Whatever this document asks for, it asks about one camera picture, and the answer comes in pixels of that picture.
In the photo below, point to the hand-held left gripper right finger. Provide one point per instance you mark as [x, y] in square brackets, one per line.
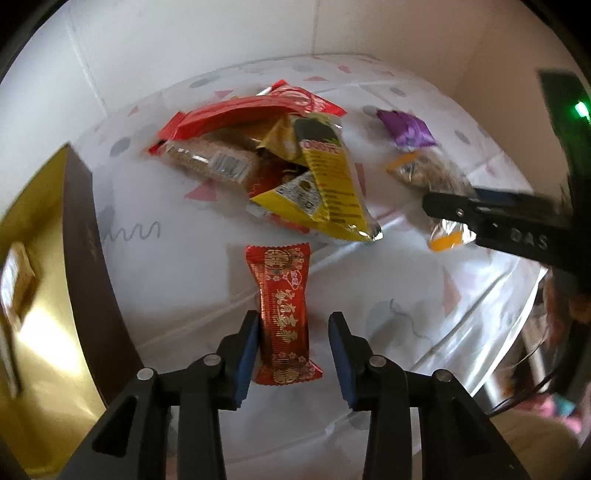
[339, 360]

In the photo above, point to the large yellow triangular snack packet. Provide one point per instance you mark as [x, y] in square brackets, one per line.
[337, 184]

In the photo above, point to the sesame bar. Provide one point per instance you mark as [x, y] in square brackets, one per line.
[207, 159]

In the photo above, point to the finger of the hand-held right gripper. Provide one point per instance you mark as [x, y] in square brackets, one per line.
[503, 197]
[508, 230]

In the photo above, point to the red and white wafer wrapper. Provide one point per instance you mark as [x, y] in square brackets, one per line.
[300, 97]

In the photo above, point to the small yellow snack packet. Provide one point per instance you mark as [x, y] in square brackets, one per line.
[295, 194]

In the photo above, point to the red gold-print candy packet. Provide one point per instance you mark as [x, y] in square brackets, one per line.
[281, 300]

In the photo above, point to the long red snack bar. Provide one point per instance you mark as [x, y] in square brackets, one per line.
[221, 117]

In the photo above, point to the tan foil snack packet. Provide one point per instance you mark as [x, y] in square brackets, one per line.
[277, 138]

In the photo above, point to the nut bar with orange ends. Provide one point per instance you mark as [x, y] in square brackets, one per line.
[434, 177]

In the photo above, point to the purple snack packet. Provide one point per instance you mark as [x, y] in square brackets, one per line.
[406, 129]

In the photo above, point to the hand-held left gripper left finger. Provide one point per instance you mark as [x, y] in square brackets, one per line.
[247, 355]

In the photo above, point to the gold tin box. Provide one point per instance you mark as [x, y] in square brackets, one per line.
[69, 277]

